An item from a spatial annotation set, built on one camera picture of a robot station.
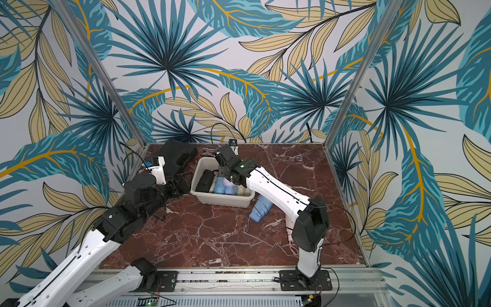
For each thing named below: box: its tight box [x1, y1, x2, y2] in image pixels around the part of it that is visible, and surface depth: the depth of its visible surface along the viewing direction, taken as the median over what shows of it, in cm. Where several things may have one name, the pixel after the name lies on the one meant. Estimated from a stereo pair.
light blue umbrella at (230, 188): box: [222, 177, 239, 196], surface depth 91 cm
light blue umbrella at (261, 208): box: [249, 194, 273, 223], surface depth 92 cm
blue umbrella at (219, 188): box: [213, 176, 226, 195], surface depth 92 cm
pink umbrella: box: [285, 213, 295, 243], surface depth 87 cm
